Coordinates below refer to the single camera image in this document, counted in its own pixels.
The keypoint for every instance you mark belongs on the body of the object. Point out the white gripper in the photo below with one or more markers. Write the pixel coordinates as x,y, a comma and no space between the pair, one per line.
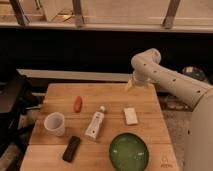
138,80

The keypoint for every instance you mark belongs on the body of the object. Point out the black eraser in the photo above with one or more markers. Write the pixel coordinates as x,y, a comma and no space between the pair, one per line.
71,149

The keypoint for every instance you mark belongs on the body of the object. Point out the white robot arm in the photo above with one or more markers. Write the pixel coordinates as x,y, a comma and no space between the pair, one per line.
198,155

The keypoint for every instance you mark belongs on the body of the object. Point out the white ceramic cup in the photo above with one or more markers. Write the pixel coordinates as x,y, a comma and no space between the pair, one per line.
54,123

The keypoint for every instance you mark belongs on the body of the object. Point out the white rectangular block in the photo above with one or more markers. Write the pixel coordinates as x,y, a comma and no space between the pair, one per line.
130,116

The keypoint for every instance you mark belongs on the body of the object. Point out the orange carrot toy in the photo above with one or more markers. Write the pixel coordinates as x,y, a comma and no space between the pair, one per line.
78,104

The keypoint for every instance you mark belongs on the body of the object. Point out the white tube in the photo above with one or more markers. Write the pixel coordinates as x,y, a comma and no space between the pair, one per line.
95,124

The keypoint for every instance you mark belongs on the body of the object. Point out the dark blue plate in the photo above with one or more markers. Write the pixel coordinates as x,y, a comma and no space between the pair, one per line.
194,72

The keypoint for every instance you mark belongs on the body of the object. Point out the wooden board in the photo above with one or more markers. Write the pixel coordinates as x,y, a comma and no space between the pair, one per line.
45,150

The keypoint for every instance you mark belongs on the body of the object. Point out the green bowl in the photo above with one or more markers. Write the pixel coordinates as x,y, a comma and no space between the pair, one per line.
128,152

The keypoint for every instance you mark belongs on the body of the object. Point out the black chair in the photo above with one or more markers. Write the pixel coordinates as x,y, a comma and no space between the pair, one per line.
14,99

